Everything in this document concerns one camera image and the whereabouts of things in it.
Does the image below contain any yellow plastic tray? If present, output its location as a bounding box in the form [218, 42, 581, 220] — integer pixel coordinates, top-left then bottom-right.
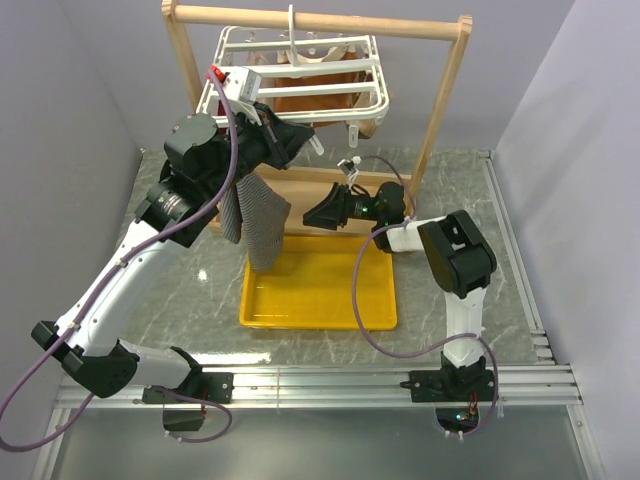
[239, 236, 398, 331]

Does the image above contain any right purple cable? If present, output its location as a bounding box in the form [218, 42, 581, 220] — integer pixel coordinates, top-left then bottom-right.
[351, 154, 500, 436]

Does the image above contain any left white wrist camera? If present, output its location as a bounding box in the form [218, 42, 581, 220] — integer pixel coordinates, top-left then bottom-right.
[206, 65, 262, 125]

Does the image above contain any grey striped underwear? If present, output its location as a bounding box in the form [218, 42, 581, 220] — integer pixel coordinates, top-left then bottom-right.
[219, 173, 291, 272]

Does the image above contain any wooden hanging rack stand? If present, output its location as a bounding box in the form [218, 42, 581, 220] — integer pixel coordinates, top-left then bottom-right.
[161, 1, 473, 235]

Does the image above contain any orange underwear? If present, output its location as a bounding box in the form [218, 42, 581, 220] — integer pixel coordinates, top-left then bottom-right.
[272, 47, 367, 112]

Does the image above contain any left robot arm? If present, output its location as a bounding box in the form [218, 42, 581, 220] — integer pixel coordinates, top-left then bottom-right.
[31, 104, 315, 402]

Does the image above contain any aluminium mounting rail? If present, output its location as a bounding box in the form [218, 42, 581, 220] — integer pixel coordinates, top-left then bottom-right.
[34, 365, 598, 479]

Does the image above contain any white plastic clip hanger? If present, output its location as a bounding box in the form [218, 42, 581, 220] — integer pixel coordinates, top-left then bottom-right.
[212, 25, 391, 129]

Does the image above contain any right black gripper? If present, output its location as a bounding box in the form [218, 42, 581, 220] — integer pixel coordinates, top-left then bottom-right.
[304, 183, 385, 231]

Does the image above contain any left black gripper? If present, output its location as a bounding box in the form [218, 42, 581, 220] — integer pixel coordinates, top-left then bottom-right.
[204, 100, 315, 199]

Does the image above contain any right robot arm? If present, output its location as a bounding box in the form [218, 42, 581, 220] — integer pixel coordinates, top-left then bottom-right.
[303, 182, 499, 408]

